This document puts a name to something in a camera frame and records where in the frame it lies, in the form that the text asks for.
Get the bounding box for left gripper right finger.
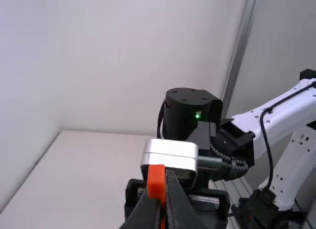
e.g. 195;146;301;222
164;170;207;229

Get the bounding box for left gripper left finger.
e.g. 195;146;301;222
120;189;161;229

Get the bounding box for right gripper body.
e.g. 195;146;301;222
124;178;231;229

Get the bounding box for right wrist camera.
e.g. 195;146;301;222
140;138;199;188

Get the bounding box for black cable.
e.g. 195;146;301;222
198;140;249;182
256;78;316;194

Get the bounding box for silver rails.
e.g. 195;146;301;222
211;176;316;229

